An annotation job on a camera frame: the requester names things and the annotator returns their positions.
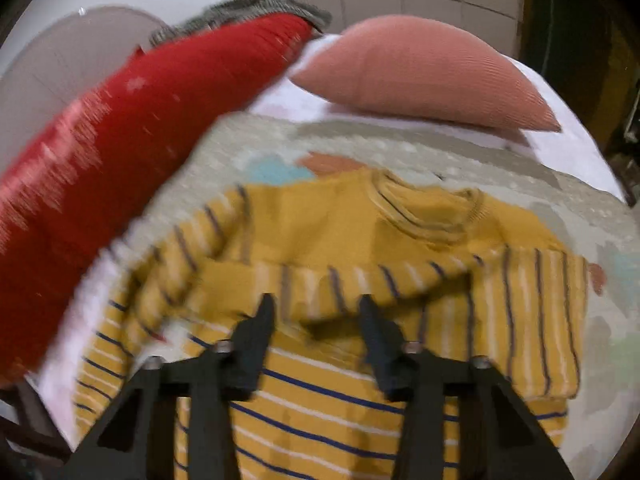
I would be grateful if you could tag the pink pillow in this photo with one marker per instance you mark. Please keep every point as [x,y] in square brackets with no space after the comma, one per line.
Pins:
[425,72]

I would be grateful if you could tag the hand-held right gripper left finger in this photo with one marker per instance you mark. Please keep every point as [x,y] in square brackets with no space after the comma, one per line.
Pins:
[261,321]

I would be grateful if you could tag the round grey headboard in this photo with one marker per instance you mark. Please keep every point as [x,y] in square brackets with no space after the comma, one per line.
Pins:
[65,67]

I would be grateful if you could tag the red knitted cushion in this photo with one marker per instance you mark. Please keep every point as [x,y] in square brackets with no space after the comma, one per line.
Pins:
[125,170]

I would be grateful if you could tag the yellow striped sweater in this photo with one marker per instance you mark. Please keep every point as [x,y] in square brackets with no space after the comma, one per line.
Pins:
[350,240]

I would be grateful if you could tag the patterned grey blanket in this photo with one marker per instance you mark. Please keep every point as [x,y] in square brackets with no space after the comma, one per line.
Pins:
[565,220]

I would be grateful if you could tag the grey knitted cloth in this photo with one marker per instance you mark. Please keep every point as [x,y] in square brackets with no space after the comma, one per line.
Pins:
[250,12]

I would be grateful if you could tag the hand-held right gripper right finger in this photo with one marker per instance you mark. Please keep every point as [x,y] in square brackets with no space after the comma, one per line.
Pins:
[374,327]

